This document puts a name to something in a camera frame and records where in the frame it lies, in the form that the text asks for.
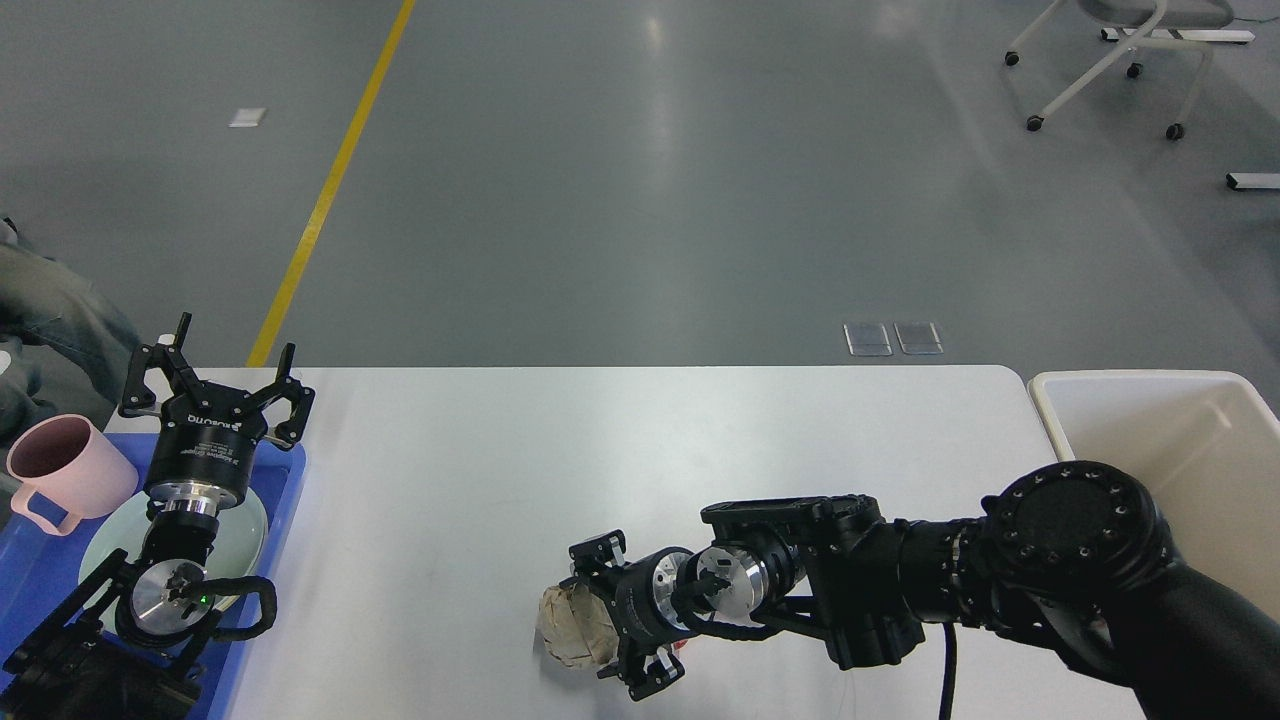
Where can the white rolling chair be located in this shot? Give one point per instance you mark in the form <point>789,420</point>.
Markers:
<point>1175,26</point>

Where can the right floor socket plate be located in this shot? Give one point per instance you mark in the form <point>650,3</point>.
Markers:
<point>919,338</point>

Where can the brown paper ball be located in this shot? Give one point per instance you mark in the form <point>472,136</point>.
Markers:
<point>575,628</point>

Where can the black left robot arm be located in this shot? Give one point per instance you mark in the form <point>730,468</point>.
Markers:
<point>127,641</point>

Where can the left floor socket plate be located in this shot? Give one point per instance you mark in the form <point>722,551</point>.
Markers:
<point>868,339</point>

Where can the floor socket plate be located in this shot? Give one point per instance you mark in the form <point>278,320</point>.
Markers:
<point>868,339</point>
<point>919,338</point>

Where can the white plastic bin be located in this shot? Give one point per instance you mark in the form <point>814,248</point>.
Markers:
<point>1205,444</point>

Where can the white bar on floor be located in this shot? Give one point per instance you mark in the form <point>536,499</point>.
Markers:
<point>1250,181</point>

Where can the pink mug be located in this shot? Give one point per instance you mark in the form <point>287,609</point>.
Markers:
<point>67,471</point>

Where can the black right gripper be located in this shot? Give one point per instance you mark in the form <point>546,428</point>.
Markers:
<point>640,602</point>

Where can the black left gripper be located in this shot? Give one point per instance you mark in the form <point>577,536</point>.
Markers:
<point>205,450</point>

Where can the light green plate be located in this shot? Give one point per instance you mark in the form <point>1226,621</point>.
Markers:
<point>235,553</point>

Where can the person in jeans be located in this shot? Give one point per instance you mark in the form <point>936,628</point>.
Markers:
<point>46,304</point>

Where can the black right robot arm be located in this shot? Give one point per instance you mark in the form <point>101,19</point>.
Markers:
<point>1076,558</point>

